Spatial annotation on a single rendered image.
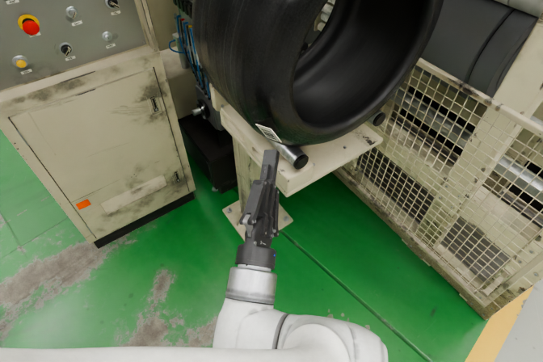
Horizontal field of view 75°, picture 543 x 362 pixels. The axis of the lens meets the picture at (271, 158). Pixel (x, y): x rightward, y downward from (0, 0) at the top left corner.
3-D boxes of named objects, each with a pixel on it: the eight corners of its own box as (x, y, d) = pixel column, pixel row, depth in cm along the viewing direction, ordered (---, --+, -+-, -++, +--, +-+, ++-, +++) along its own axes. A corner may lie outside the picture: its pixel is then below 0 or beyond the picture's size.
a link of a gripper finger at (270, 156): (260, 182, 73) (258, 181, 72) (265, 151, 75) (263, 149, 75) (273, 183, 72) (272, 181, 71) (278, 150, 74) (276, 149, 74)
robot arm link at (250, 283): (240, 297, 70) (245, 267, 73) (282, 305, 67) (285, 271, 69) (215, 295, 63) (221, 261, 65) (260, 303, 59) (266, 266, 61)
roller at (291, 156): (225, 101, 109) (224, 89, 106) (237, 95, 111) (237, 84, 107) (294, 173, 90) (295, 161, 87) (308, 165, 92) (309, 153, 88)
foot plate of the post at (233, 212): (221, 210, 187) (220, 206, 184) (264, 187, 197) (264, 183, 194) (249, 248, 172) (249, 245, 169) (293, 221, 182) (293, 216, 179)
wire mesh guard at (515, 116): (317, 153, 173) (338, 14, 121) (321, 151, 174) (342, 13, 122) (484, 308, 124) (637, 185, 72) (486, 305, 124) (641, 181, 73)
